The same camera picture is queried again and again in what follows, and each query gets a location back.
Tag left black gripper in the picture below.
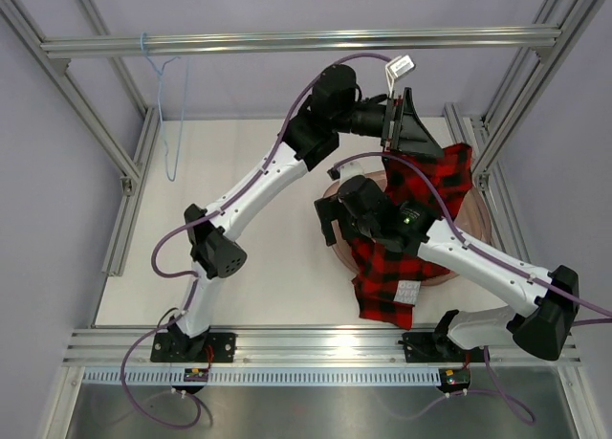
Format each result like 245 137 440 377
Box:
330 86 441 156

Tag red black plaid shirt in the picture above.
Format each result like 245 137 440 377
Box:
349 143 472 330

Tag light blue wire hanger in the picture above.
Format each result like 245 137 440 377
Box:
139 32 190 183

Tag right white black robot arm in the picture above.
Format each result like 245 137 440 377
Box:
315 175 579 362

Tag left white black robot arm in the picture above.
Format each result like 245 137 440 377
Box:
155 60 443 362

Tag pink translucent plastic basin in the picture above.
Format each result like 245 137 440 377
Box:
322 170 492 287

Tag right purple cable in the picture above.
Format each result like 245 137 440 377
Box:
332 151 612 426

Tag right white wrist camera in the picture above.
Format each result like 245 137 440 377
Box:
327 161 364 185

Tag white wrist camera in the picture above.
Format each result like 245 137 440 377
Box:
384 55 416 97
327 161 364 185

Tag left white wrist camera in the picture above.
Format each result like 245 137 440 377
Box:
384 55 416 97

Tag aluminium frame top crossbar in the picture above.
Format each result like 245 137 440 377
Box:
40 24 562 59

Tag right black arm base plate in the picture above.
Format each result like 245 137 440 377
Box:
397 331 456 362

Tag right aluminium frame posts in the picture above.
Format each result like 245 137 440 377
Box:
471 0 606 192

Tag aluminium frame posts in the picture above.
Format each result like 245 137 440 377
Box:
471 0 606 192
1 0 160 276

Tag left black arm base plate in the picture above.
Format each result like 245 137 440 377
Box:
150 332 236 363

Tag front aluminium rail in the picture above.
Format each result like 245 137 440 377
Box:
61 327 582 367

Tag white slotted cable duct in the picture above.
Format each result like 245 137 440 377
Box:
82 367 442 386

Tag left aluminium frame posts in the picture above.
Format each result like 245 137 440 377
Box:
1 0 160 276

